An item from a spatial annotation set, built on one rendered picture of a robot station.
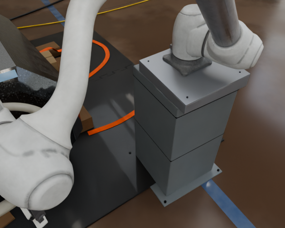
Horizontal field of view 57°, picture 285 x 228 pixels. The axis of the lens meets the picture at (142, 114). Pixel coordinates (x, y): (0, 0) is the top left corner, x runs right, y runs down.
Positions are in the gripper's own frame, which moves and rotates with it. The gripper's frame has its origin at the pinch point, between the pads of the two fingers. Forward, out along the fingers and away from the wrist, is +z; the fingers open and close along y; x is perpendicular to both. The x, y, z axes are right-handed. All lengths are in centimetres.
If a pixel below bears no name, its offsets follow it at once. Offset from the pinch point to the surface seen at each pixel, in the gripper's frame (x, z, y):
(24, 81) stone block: -40, 2, 67
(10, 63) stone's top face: -40, -6, 75
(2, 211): 5.5, -10.1, -0.7
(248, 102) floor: -196, 83, -4
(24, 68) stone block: -44, -2, 71
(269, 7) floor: -419, 69, 50
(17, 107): -19.5, -10.5, 32.4
